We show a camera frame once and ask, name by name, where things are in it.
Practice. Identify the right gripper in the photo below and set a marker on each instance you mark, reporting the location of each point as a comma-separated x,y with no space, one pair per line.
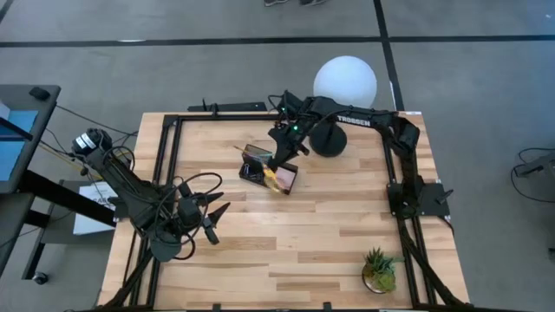
288,133

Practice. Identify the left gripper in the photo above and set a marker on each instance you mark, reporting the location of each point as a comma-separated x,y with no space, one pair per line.
190,211

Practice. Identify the black mesh desk organizer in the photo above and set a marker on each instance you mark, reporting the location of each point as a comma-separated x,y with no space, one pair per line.
260,180

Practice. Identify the white globe table lamp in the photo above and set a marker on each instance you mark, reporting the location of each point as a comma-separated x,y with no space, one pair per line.
344,80

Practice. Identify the small potted succulent plant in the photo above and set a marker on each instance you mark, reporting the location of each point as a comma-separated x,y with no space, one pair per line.
380,273

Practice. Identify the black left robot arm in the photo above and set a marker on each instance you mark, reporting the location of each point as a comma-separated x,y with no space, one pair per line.
130,186

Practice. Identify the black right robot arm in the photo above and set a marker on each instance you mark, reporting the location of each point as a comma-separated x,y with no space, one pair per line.
368,119

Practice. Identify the black box with antenna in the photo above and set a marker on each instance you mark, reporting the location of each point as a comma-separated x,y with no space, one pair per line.
234,106

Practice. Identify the white paper sheet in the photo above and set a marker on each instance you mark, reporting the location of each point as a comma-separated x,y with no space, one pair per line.
93,219

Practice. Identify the person's shoe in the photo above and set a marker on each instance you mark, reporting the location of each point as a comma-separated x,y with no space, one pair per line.
313,2
276,2

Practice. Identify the dark grey side desk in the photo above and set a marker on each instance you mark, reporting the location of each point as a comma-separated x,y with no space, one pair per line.
47,130

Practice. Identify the black caster wheel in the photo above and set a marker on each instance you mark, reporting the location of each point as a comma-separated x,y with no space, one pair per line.
41,278

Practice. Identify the blue screen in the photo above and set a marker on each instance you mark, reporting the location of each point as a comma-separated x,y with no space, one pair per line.
13,151

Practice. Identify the black computer mouse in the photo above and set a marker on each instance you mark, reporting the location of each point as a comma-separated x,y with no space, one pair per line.
39,93

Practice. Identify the black frame clamp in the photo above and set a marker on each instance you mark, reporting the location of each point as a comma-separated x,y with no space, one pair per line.
327,307

